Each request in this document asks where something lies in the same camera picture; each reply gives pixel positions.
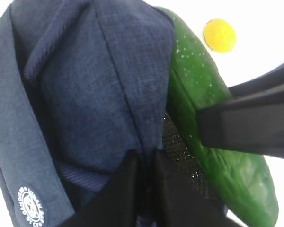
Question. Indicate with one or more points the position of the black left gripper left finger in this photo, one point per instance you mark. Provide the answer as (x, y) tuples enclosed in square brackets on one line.
[(116, 204)]

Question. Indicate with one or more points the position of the yellow lemon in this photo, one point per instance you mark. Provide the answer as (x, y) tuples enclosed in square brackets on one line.
[(219, 35)]

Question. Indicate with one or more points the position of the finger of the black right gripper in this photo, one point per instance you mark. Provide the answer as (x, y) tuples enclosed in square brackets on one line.
[(253, 124), (267, 81)]

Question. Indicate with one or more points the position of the navy blue fabric bag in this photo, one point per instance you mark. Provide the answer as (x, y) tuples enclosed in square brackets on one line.
[(83, 83)]

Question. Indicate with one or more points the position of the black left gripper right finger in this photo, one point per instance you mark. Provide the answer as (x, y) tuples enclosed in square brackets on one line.
[(170, 189)]

